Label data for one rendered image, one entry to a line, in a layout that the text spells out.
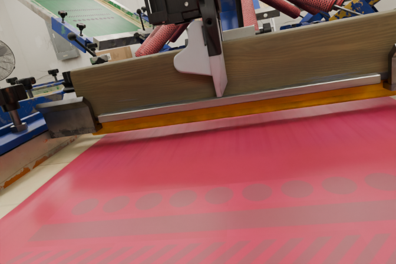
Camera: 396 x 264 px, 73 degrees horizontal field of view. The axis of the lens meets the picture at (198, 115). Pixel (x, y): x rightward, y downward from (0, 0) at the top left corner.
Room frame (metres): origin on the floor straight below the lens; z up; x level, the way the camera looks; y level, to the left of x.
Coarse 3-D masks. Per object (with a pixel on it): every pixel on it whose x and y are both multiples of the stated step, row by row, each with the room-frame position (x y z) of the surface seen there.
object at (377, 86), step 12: (372, 84) 0.31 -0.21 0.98; (300, 96) 0.32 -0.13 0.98; (312, 96) 0.32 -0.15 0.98; (324, 96) 0.32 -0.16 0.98; (204, 108) 0.35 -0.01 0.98; (216, 108) 0.34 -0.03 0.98; (228, 108) 0.34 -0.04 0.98; (240, 108) 0.34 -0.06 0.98; (120, 120) 0.37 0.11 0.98; (132, 120) 0.37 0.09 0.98; (144, 120) 0.36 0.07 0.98; (156, 120) 0.36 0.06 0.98
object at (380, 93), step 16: (336, 96) 0.32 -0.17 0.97; (352, 96) 0.31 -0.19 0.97; (368, 96) 0.31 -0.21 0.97; (384, 96) 0.31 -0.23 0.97; (224, 112) 0.34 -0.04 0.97; (240, 112) 0.34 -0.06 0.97; (256, 112) 0.33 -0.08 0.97; (112, 128) 0.37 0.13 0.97; (128, 128) 0.37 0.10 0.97; (144, 128) 0.37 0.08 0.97
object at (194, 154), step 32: (160, 128) 0.39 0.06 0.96; (192, 128) 0.36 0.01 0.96; (224, 128) 0.33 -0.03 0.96; (96, 160) 0.31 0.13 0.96; (128, 160) 0.29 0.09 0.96; (160, 160) 0.27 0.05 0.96; (192, 160) 0.25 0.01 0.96; (224, 160) 0.24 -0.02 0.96; (64, 192) 0.24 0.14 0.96; (96, 192) 0.23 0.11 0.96; (128, 192) 0.22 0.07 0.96; (0, 224) 0.20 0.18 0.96; (32, 224) 0.19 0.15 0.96; (0, 256) 0.16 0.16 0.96
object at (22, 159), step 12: (48, 132) 0.37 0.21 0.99; (24, 144) 0.32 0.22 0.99; (36, 144) 0.34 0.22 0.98; (48, 144) 0.36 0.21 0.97; (60, 144) 0.38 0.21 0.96; (0, 156) 0.29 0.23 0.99; (12, 156) 0.30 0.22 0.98; (24, 156) 0.32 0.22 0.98; (36, 156) 0.33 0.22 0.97; (48, 156) 0.35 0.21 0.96; (0, 168) 0.28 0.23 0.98; (12, 168) 0.30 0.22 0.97; (24, 168) 0.31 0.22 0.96; (0, 180) 0.28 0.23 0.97; (12, 180) 0.29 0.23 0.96
